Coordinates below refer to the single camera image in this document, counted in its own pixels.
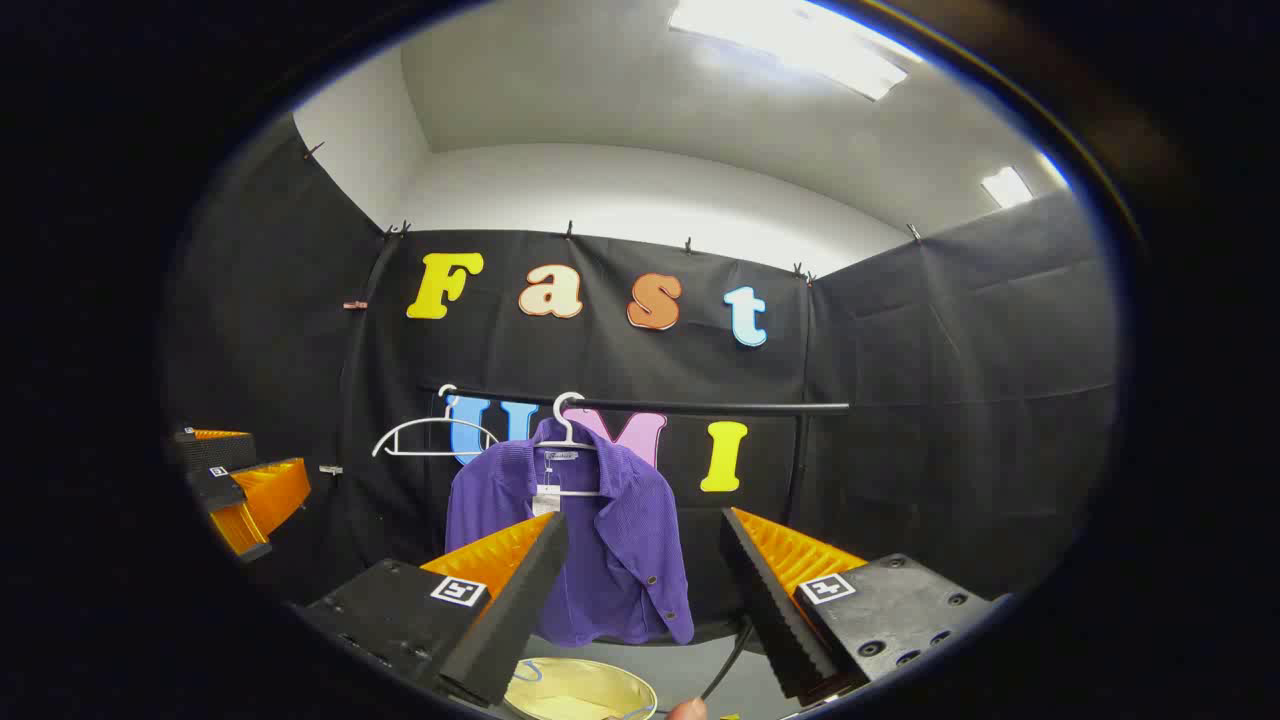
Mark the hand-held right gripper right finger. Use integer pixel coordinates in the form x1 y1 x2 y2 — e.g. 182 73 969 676
718 506 1006 703

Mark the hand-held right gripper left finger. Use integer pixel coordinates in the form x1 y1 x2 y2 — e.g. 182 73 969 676
298 510 571 709

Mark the cream round laundry hamper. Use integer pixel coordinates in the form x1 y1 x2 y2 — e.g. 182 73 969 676
503 656 659 720

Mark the purple corduroy shirt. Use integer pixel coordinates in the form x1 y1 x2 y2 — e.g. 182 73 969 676
444 418 696 648

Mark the black clothes rack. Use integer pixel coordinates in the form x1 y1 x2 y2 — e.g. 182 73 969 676
418 383 853 701

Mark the black backdrop cloth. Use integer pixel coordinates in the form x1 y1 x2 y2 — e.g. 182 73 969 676
165 115 1121 641

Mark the small ceiling light panel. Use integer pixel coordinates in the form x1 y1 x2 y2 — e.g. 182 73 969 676
980 165 1035 209

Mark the large ceiling light panel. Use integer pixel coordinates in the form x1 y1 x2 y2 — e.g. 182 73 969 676
668 0 923 103

